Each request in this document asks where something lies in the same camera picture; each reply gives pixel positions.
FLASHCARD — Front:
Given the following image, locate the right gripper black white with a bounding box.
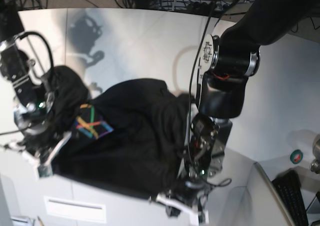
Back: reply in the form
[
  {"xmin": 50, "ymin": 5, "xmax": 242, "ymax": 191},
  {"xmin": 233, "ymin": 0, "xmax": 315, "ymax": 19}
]
[{"xmin": 2, "ymin": 120, "xmax": 72, "ymax": 179}]

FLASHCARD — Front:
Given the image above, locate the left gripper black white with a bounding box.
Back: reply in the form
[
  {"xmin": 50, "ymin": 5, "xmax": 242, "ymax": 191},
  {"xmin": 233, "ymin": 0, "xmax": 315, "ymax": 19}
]
[{"xmin": 149, "ymin": 178, "xmax": 215, "ymax": 225}]

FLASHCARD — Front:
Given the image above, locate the black t-shirt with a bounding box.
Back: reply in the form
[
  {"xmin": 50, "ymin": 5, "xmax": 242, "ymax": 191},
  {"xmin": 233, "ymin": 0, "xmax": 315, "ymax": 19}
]
[{"xmin": 34, "ymin": 65, "xmax": 198, "ymax": 201}]

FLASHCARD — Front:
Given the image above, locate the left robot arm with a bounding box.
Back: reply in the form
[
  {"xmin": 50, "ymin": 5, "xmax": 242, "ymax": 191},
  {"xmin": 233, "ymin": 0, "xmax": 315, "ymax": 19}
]
[{"xmin": 153, "ymin": 0, "xmax": 320, "ymax": 226}]

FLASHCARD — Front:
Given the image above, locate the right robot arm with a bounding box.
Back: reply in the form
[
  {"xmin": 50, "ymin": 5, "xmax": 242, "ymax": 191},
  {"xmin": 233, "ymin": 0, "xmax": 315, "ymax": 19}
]
[{"xmin": 0, "ymin": 0, "xmax": 72, "ymax": 179}]

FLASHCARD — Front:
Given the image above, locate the black keyboard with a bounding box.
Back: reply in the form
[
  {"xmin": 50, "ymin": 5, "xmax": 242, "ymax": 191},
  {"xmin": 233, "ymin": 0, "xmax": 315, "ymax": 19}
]
[{"xmin": 272, "ymin": 170, "xmax": 309, "ymax": 226}]

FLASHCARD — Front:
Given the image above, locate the green tape roll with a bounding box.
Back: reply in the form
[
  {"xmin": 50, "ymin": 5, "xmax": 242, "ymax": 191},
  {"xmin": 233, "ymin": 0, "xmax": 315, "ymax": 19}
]
[{"xmin": 289, "ymin": 149, "xmax": 304, "ymax": 165}]

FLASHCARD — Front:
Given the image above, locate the silver metal cylinder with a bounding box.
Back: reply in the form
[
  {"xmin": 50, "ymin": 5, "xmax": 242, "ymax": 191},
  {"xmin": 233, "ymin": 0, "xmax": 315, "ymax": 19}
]
[{"xmin": 310, "ymin": 140, "xmax": 320, "ymax": 175}]

